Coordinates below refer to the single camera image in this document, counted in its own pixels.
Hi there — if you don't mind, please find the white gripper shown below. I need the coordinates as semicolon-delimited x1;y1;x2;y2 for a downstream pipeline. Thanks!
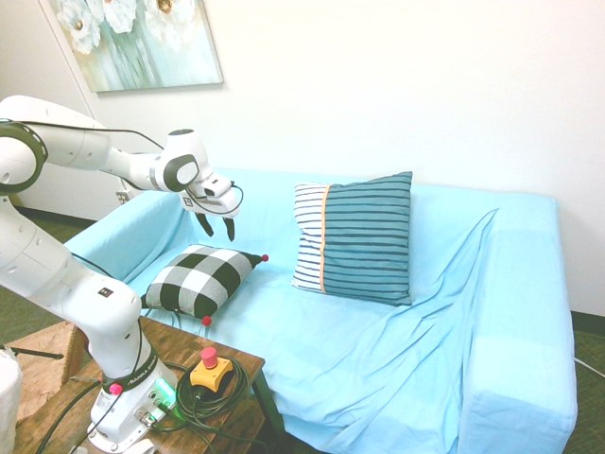
181;183;243;241

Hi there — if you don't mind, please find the black white checkered pillow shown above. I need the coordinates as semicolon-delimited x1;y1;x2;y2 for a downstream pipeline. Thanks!
140;244;270;327

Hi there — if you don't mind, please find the blue striped pillow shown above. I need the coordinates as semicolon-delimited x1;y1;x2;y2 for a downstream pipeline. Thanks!
289;170;415;308

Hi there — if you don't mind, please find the brown wooden table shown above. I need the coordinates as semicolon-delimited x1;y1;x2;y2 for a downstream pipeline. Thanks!
13;315;287;454

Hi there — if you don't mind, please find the yellow emergency stop button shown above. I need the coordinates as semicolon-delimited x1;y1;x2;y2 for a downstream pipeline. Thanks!
188;346;234;393

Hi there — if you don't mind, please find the floral canvas painting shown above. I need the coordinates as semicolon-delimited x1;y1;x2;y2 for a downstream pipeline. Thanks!
37;0;225;94

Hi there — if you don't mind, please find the sofa with light blue cover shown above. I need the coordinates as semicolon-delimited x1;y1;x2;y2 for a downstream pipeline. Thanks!
63;167;579;454

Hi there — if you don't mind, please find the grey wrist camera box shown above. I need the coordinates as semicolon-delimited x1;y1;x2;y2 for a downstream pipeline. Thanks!
201;174;235;198

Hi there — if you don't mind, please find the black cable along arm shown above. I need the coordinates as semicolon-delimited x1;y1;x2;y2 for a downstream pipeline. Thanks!
0;119;167;155

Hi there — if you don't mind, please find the coiled black cable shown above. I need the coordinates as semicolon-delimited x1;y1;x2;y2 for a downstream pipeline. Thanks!
175;358;252;430

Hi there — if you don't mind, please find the white floor cable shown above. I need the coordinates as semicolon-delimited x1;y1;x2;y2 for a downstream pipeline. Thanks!
573;356;605;375

